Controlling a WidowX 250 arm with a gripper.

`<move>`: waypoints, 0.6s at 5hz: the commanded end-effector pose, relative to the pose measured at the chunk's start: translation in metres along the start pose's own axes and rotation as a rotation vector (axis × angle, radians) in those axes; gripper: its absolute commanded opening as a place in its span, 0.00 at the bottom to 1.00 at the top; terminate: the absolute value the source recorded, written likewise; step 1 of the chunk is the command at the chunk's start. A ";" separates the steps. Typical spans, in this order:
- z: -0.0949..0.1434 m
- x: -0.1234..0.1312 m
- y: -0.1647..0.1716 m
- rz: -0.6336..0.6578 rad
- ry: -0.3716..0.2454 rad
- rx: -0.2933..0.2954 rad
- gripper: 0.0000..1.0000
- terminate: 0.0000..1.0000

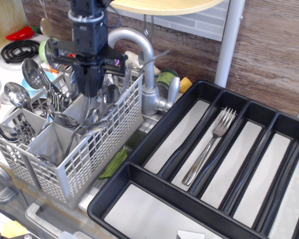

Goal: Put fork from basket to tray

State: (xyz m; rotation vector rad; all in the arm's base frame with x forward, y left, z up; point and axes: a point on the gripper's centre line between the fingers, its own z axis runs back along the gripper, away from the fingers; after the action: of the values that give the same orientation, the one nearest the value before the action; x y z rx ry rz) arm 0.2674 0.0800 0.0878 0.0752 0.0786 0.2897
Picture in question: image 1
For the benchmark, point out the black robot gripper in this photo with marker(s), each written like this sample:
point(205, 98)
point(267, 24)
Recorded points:
point(89, 47)

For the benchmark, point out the silver spoon centre basket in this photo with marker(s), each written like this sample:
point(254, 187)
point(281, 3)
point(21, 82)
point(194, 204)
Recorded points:
point(73, 89)

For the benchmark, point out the grey plastic cutlery basket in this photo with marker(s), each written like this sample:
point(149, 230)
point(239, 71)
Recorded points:
point(62, 164)

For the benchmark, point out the silver fork in tray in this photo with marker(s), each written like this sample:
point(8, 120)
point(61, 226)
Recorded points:
point(222, 125)

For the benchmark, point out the black cutlery tray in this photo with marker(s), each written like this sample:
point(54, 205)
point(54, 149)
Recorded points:
point(246, 188)

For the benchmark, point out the large silver spoon upper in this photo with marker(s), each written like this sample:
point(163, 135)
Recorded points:
point(52, 57)

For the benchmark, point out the large silver spoon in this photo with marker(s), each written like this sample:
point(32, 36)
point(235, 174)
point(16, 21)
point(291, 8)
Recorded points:
point(18, 96)
point(52, 57)
point(35, 76)

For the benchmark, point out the green bowl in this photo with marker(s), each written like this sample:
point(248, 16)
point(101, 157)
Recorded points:
point(42, 49)

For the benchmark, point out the large silver spoon middle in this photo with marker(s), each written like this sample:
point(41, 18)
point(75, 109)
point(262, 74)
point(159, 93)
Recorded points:
point(35, 76)

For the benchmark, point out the hanging round strainer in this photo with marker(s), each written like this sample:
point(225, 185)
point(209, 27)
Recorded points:
point(45, 24)

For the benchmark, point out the silver kitchen faucet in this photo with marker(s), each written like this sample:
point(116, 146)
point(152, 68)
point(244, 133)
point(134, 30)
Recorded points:
point(152, 102)

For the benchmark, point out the red toy chili pepper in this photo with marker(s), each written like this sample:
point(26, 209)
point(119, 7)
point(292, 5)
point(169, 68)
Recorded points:
point(23, 34)

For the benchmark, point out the large silver spoon left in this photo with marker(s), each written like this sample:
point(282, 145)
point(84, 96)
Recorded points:
point(18, 96)

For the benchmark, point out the black coil stove burner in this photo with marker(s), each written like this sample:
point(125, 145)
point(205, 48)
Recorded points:
point(17, 51)

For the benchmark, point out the green toy can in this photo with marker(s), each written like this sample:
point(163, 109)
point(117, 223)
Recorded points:
point(166, 77)

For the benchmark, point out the green toy leaf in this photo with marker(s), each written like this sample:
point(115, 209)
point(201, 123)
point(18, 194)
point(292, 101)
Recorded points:
point(114, 164)

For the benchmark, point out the yellow toy corn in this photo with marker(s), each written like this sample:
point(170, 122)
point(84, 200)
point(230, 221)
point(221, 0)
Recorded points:
point(185, 84)

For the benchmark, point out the light wooden round shelf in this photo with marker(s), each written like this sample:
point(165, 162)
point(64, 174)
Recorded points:
point(164, 7)

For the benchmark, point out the silver spoon front left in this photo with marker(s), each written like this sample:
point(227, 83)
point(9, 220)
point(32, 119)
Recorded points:
point(9, 133)

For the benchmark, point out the white metal pole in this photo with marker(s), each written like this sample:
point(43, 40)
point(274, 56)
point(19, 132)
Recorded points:
point(232, 25)

